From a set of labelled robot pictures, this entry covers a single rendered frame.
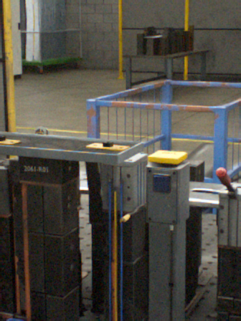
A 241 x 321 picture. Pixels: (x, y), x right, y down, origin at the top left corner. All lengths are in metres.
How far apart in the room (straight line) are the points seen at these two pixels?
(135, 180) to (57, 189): 0.20
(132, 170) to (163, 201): 0.20
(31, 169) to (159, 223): 0.29
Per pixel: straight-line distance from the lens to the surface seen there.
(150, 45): 11.32
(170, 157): 1.27
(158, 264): 1.34
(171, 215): 1.29
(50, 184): 1.38
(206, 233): 2.29
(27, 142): 1.44
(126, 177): 1.48
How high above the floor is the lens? 1.43
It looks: 12 degrees down
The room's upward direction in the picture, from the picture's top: straight up
